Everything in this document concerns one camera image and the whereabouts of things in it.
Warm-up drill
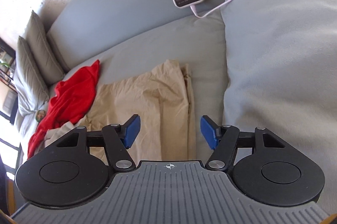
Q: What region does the beige jacket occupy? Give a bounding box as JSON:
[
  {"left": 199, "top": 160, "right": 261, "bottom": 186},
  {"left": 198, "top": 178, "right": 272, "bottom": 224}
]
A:
[{"left": 79, "top": 59, "right": 197, "bottom": 161}]

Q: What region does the red garment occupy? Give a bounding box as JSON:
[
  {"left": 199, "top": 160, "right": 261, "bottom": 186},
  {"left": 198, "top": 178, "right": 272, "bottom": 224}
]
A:
[{"left": 27, "top": 59, "right": 101, "bottom": 160}]

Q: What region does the grey sofa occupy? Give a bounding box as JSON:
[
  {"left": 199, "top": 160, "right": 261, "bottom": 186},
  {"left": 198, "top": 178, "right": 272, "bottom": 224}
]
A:
[{"left": 13, "top": 0, "right": 337, "bottom": 180}]

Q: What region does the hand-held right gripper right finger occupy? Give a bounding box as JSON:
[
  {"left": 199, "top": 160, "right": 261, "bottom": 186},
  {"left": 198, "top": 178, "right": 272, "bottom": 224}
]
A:
[{"left": 200, "top": 115, "right": 288, "bottom": 171}]

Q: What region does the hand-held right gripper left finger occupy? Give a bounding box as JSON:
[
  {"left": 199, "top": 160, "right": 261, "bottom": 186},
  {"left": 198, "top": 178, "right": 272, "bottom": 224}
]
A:
[{"left": 43, "top": 114, "right": 142, "bottom": 171}]

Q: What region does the grey-green pillow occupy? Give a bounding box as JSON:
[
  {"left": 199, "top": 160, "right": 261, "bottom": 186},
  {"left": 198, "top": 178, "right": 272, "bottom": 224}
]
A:
[
  {"left": 26, "top": 10, "right": 66, "bottom": 85},
  {"left": 13, "top": 36, "right": 50, "bottom": 117}
]

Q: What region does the light grey sofa cushion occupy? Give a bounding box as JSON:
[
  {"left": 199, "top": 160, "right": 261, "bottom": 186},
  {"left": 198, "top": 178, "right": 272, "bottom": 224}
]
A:
[{"left": 221, "top": 0, "right": 337, "bottom": 177}]

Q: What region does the wood and metal bookshelf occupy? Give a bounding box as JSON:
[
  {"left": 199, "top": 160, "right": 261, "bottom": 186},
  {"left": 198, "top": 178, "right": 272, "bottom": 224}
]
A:
[{"left": 0, "top": 38, "right": 17, "bottom": 124}]

